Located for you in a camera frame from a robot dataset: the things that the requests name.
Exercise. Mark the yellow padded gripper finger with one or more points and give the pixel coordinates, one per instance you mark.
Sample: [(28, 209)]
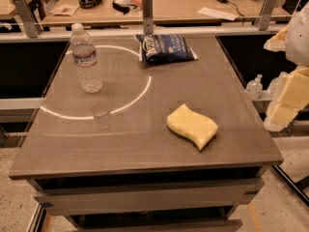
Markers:
[(292, 96), (278, 41)]

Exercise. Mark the yellow wavy sponge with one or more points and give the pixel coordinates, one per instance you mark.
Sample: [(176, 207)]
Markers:
[(194, 126)]

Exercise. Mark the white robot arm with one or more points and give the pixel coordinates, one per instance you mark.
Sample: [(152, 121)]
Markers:
[(297, 41)]

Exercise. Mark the small clear bottle right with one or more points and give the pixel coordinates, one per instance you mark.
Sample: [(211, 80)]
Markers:
[(276, 84)]

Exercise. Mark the small clear bottle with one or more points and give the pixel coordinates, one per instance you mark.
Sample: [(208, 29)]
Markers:
[(276, 84), (254, 87)]

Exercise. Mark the small clear bottle left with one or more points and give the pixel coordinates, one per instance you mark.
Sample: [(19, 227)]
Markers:
[(254, 87)]

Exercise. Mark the white paper sheet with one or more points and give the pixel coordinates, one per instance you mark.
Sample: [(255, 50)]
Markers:
[(217, 14)]

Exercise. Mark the upper grey drawer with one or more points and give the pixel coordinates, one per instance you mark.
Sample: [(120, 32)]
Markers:
[(148, 197)]

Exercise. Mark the blue chip bag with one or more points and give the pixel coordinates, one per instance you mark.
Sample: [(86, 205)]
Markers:
[(157, 48)]

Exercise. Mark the clear plastic water bottle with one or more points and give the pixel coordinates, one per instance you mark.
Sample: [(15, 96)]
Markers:
[(85, 59)]

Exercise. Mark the small card on desk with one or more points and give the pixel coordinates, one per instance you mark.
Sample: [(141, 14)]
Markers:
[(65, 10)]

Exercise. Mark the grey metal bracket right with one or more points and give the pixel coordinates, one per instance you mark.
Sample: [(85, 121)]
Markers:
[(263, 20)]

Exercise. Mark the grey metal bracket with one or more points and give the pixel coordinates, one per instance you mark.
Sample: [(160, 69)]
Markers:
[(147, 9), (263, 20), (30, 24)]

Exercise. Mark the black power adapter with cable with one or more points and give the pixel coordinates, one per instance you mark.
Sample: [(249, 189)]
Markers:
[(230, 3)]

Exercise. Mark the grey metal bracket middle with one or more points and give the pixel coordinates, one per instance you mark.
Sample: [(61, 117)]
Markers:
[(147, 9)]

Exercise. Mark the grey metal bracket left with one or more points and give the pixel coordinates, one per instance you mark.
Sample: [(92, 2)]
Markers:
[(30, 24)]

